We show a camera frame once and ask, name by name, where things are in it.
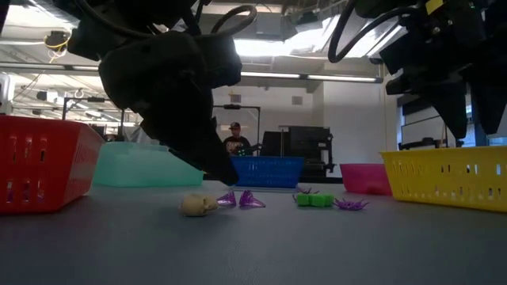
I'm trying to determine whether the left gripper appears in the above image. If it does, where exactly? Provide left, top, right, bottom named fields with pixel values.
left=98, top=33, right=241, bottom=186

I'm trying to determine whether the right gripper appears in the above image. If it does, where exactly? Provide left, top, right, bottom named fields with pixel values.
left=425, top=7, right=507, bottom=139

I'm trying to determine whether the cream toy skull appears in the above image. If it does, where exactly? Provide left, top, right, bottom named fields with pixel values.
left=180, top=192, right=220, bottom=218

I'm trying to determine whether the blue plastic basket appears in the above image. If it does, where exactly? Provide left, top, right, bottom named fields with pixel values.
left=229, top=155, right=305, bottom=189

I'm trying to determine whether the red plastic basket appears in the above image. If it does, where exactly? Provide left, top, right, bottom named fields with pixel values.
left=0, top=114, right=106, bottom=216

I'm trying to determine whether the person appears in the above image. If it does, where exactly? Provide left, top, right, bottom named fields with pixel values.
left=223, top=121, right=254, bottom=157

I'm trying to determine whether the black framed whiteboard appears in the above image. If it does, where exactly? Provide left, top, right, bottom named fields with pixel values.
left=400, top=111, right=458, bottom=150

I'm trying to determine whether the purple toy witch hat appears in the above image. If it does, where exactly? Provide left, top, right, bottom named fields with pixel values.
left=238, top=189, right=266, bottom=209
left=215, top=189, right=238, bottom=207

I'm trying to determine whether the teal plastic basket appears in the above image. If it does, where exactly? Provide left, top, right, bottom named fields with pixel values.
left=93, top=141, right=205, bottom=188

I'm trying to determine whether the yellow plastic basket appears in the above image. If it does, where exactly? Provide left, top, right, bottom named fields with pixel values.
left=379, top=145, right=507, bottom=214

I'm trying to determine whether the black equipment rack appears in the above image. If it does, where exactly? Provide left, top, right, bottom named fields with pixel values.
left=259, top=125, right=336, bottom=184

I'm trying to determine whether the purple toy spider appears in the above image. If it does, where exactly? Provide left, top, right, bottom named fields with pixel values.
left=332, top=197, right=371, bottom=211
left=292, top=184, right=320, bottom=197

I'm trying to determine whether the grey table mat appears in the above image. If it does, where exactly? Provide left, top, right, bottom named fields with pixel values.
left=0, top=180, right=507, bottom=285

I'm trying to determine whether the green toy skeleton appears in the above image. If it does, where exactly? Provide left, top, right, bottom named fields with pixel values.
left=295, top=192, right=336, bottom=208

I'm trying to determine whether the pink plastic bowl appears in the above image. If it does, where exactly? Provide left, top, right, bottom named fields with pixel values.
left=339, top=162, right=393, bottom=197

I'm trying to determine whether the long ceiling light bar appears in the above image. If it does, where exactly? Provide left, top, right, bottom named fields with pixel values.
left=240, top=71, right=384, bottom=85
left=0, top=62, right=100, bottom=79

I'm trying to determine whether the black ceiling device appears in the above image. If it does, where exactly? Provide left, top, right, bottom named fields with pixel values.
left=42, top=29, right=73, bottom=53

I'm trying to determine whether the black robot rig frame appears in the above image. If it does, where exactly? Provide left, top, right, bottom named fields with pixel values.
left=212, top=104, right=262, bottom=158

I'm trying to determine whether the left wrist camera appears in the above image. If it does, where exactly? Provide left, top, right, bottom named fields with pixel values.
left=197, top=33, right=243, bottom=89

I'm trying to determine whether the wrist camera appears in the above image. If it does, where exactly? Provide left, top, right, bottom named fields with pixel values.
left=197, top=33, right=243, bottom=89
left=379, top=33, right=427, bottom=96

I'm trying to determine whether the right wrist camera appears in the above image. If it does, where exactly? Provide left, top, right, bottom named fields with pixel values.
left=379, top=33, right=427, bottom=96

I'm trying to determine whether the black frame stand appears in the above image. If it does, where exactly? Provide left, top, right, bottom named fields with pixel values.
left=62, top=96, right=126, bottom=124

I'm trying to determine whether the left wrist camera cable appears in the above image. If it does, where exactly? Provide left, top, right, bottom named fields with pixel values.
left=74, top=0, right=259, bottom=40

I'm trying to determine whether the black table frame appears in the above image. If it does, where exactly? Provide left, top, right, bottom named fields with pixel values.
left=0, top=0, right=11, bottom=39

